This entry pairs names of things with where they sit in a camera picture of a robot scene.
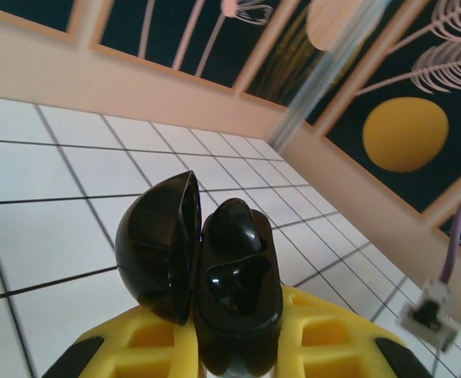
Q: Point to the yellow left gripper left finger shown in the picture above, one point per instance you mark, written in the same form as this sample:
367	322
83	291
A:
135	354

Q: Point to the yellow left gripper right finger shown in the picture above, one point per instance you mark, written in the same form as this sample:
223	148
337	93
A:
332	346

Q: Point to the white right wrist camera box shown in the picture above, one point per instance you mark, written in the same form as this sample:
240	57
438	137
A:
431	315

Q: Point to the oval and feather wall panel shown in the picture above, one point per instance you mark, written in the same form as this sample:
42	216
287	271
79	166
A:
403	138

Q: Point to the aluminium corner post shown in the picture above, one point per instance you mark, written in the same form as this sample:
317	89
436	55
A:
317	78

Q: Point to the pale circle wall panel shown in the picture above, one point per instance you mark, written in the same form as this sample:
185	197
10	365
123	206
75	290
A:
277	71

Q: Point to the pink flowers wall panel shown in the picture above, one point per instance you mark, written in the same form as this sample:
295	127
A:
175	31

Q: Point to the golden circle leaves wall panel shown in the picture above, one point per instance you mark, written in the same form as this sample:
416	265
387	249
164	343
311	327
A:
17	12

